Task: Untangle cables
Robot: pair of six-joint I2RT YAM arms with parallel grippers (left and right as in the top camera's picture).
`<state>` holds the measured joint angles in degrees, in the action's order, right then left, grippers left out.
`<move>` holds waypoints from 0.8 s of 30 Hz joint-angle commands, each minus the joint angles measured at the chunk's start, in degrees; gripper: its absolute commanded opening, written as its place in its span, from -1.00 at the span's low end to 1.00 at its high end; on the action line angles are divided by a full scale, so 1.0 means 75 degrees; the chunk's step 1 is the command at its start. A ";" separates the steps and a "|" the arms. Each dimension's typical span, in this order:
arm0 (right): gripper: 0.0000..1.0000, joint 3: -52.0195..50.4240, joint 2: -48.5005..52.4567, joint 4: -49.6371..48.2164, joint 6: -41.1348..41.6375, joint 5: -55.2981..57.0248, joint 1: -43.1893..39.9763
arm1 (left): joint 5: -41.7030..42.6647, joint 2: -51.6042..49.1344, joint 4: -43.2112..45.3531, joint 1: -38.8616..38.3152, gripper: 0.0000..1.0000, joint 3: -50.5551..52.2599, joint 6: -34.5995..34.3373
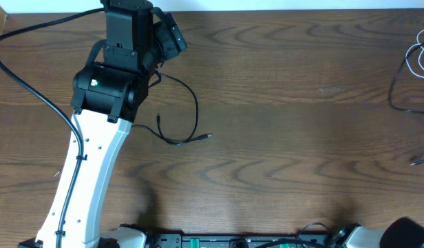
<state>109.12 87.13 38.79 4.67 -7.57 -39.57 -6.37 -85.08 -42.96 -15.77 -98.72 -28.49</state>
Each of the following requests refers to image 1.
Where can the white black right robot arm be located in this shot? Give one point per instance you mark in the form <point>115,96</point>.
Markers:
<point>403,233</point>

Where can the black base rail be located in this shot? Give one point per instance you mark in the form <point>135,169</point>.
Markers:
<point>228,241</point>

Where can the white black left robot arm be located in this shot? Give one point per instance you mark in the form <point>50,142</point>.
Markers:
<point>107,94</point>

